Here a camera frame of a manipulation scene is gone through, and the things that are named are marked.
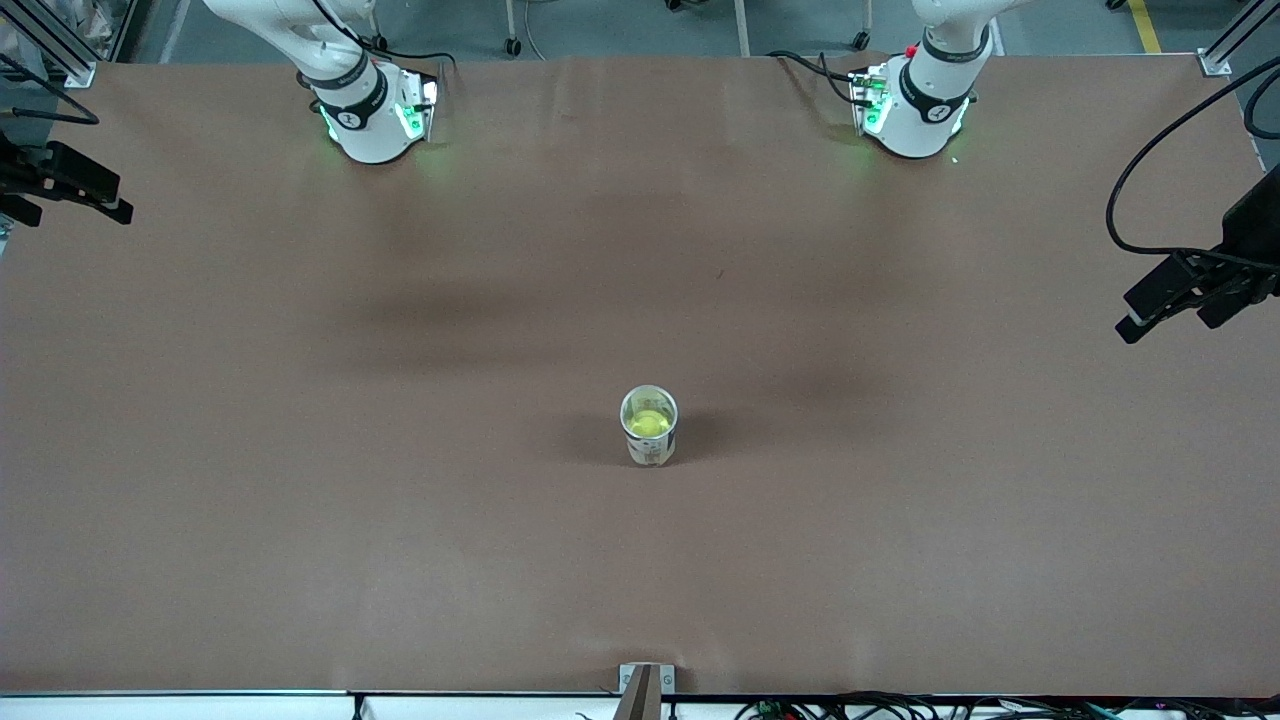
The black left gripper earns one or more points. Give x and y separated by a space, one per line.
1258 228

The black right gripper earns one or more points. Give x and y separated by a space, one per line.
22 172

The yellow-green Roland Garros tennis ball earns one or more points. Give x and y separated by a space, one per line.
648 424

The white blue tennis ball can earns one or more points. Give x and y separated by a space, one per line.
650 455

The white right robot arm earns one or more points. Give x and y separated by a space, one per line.
365 120

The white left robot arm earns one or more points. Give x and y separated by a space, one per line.
925 110

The white metal cart leg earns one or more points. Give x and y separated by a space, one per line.
741 28

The aluminium frame post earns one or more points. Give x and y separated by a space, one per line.
78 75
1215 65

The grey metal table bracket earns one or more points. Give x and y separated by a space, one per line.
640 695

